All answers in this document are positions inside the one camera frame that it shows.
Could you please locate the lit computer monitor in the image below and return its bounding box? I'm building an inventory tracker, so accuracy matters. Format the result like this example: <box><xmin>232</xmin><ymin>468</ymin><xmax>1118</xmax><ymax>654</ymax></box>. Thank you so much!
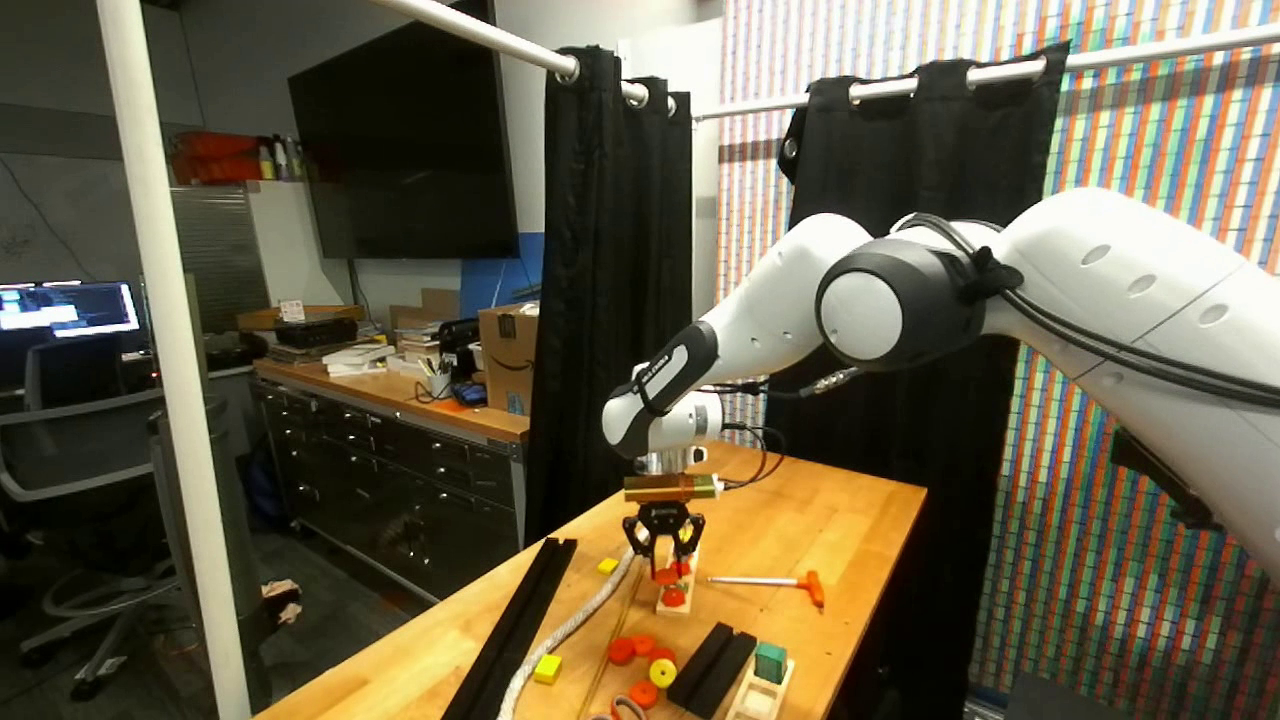
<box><xmin>0</xmin><ymin>274</ymin><xmax>145</xmax><ymax>345</ymax></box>

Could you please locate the orange handled screwdriver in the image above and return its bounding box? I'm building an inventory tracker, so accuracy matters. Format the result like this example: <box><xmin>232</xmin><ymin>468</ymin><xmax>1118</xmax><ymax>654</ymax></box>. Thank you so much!
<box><xmin>706</xmin><ymin>566</ymin><xmax>827</xmax><ymax>614</ymax></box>

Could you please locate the black office chair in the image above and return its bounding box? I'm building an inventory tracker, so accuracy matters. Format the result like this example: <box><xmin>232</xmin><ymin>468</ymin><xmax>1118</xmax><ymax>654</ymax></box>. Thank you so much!
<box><xmin>0</xmin><ymin>337</ymin><xmax>186</xmax><ymax>675</ymax></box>

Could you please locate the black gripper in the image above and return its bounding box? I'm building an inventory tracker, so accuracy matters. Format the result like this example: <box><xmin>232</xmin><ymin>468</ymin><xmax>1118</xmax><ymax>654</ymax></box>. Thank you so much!
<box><xmin>622</xmin><ymin>473</ymin><xmax>733</xmax><ymax>571</ymax></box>

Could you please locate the white vertical frame pole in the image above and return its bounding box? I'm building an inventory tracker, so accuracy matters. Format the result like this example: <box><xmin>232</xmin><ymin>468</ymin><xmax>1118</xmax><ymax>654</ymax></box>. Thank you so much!
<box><xmin>89</xmin><ymin>0</ymin><xmax>260</xmax><ymax>720</ymax></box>

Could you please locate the white token holder board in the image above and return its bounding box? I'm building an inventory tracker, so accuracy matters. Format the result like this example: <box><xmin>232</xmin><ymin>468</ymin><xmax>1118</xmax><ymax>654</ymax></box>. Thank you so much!
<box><xmin>650</xmin><ymin>551</ymin><xmax>699</xmax><ymax>618</ymax></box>

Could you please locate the black rectangular block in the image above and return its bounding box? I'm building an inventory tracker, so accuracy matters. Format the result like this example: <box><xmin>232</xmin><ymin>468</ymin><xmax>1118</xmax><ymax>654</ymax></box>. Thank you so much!
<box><xmin>666</xmin><ymin>618</ymin><xmax>761</xmax><ymax>720</ymax></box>

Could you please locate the white tall cabinet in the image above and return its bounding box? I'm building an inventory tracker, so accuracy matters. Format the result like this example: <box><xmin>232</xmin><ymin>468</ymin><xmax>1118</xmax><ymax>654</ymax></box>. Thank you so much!
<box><xmin>167</xmin><ymin>175</ymin><xmax>352</xmax><ymax>338</ymax></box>

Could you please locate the cardboard box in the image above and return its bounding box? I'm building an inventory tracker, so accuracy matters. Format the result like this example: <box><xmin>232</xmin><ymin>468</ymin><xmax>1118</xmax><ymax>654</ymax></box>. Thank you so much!
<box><xmin>472</xmin><ymin>299</ymin><xmax>545</xmax><ymax>420</ymax></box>

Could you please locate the dark cabinet with wood top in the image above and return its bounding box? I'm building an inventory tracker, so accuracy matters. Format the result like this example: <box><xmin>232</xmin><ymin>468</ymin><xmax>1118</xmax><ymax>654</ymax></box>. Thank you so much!
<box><xmin>247</xmin><ymin>350</ymin><xmax>535</xmax><ymax>606</ymax></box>

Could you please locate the white cord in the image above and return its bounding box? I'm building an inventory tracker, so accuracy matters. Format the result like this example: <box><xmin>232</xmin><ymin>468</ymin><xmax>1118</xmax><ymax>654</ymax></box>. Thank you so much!
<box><xmin>494</xmin><ymin>522</ymin><xmax>650</xmax><ymax>720</ymax></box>

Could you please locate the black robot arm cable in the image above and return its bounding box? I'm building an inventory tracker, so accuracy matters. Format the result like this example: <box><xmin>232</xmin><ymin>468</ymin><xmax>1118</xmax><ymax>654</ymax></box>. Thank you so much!
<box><xmin>889</xmin><ymin>207</ymin><xmax>1280</xmax><ymax>414</ymax></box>

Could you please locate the black curtain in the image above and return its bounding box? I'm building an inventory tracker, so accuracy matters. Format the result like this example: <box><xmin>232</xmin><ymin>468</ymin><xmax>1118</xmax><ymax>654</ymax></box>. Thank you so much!
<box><xmin>777</xmin><ymin>39</ymin><xmax>1071</xmax><ymax>720</ymax></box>
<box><xmin>524</xmin><ymin>45</ymin><xmax>699</xmax><ymax>542</ymax></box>

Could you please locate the black wall television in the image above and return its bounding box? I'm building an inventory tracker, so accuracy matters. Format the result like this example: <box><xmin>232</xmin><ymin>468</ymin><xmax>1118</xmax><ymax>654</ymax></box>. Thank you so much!
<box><xmin>285</xmin><ymin>17</ymin><xmax>524</xmax><ymax>264</ymax></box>

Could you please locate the red storage box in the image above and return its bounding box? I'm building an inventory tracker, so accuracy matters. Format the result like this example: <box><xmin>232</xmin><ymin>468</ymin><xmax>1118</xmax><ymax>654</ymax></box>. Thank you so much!
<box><xmin>167</xmin><ymin>127</ymin><xmax>263</xmax><ymax>189</ymax></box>

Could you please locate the long black bar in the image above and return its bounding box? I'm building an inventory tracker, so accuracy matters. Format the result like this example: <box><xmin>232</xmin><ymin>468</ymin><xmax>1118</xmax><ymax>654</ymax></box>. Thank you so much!
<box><xmin>440</xmin><ymin>533</ymin><xmax>586</xmax><ymax>720</ymax></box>

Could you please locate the teal cube block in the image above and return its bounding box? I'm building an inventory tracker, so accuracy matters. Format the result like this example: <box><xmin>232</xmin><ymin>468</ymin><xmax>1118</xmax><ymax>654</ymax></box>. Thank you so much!
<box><xmin>747</xmin><ymin>638</ymin><xmax>797</xmax><ymax>683</ymax></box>

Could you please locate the white horizontal curtain rod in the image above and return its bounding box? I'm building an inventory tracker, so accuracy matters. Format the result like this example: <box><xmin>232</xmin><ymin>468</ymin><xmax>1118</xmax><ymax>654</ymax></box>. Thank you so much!
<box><xmin>380</xmin><ymin>0</ymin><xmax>660</xmax><ymax>112</ymax></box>
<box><xmin>687</xmin><ymin>21</ymin><xmax>1280</xmax><ymax>127</ymax></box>

